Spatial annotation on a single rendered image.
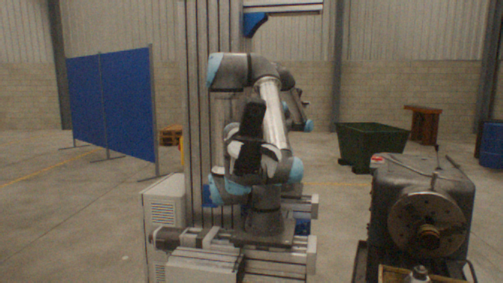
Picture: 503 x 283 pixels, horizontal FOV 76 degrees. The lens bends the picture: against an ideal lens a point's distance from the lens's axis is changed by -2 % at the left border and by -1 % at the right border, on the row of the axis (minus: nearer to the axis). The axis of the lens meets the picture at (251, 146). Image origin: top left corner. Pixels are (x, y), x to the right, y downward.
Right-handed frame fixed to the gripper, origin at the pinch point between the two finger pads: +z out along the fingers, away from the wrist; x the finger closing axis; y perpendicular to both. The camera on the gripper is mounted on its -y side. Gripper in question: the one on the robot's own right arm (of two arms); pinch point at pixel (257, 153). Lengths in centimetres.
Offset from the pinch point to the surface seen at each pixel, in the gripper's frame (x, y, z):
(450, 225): -99, 34, -55
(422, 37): -696, -253, -954
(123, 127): 149, 100, -624
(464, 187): -114, 20, -69
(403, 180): -92, 23, -82
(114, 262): 73, 170, -245
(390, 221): -81, 40, -70
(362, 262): -106, 91, -123
